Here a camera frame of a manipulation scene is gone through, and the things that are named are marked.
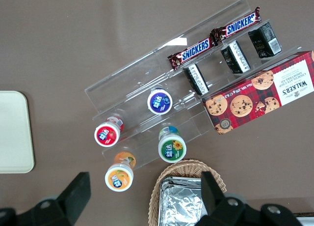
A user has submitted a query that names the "red lid gum bottle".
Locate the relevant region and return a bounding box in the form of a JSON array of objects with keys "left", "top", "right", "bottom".
[{"left": 94, "top": 116, "right": 125, "bottom": 147}]

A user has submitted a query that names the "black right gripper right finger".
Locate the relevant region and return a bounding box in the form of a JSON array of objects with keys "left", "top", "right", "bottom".
[{"left": 196, "top": 171, "right": 304, "bottom": 226}]

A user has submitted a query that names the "blue lid gum bottle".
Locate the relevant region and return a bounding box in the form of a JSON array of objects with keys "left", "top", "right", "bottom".
[{"left": 147, "top": 87, "right": 173, "bottom": 115}]

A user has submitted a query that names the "red Walkers cookie box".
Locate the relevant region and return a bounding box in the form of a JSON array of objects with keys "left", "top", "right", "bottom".
[{"left": 201, "top": 50, "right": 314, "bottom": 136}]

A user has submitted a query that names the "silver foil packet stack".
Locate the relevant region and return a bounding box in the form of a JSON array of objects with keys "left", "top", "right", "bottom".
[{"left": 158, "top": 176, "right": 209, "bottom": 226}]

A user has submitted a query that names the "orange lid gum bottle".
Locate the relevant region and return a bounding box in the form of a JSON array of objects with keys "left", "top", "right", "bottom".
[{"left": 105, "top": 151, "right": 136, "bottom": 193}]

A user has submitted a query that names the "Snickers chocolate bar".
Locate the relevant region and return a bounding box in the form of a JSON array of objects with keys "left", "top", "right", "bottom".
[
  {"left": 168, "top": 38, "right": 217, "bottom": 71},
  {"left": 210, "top": 6, "right": 262, "bottom": 43}
]

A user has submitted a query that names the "small black carton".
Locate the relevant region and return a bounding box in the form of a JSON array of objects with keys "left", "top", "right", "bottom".
[
  {"left": 183, "top": 63, "right": 210, "bottom": 97},
  {"left": 220, "top": 40, "right": 251, "bottom": 75},
  {"left": 248, "top": 22, "right": 283, "bottom": 59}
]

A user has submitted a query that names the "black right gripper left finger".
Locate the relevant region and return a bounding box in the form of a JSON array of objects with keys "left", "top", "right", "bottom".
[{"left": 0, "top": 171, "right": 91, "bottom": 226}]

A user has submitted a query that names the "white snack tray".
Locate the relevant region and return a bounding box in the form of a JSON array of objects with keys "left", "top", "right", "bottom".
[{"left": 293, "top": 212, "right": 314, "bottom": 226}]

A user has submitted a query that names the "clear acrylic tiered snack shelf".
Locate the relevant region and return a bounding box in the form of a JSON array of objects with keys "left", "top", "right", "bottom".
[{"left": 153, "top": 0, "right": 304, "bottom": 100}]

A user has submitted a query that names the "clear acrylic tiered gum shelf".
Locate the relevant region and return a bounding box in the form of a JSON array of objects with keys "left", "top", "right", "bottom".
[{"left": 84, "top": 50, "right": 215, "bottom": 171}]

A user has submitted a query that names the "light wicker basket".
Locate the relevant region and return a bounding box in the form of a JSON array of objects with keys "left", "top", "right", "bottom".
[{"left": 148, "top": 158, "right": 228, "bottom": 226}]

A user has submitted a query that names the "cream rectangular tray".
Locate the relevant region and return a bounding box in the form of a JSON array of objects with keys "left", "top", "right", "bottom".
[{"left": 0, "top": 90, "right": 35, "bottom": 174}]

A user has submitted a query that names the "green lid gum bottle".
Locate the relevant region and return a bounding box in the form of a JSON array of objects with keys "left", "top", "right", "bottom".
[{"left": 157, "top": 126, "right": 187, "bottom": 164}]

